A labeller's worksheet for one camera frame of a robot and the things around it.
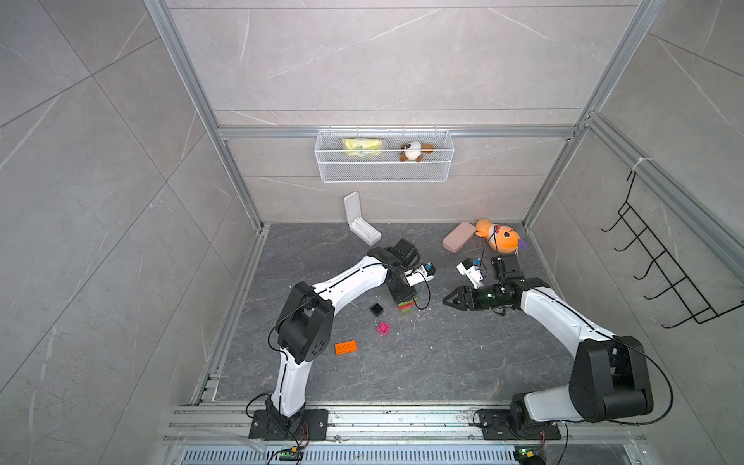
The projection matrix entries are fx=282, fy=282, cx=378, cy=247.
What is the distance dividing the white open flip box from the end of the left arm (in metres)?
0.38

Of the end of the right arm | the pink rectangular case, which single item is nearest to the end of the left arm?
the end of the right arm

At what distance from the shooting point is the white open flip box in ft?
3.70

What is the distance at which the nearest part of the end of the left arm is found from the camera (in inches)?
26.1

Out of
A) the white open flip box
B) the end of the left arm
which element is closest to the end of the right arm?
the end of the left arm
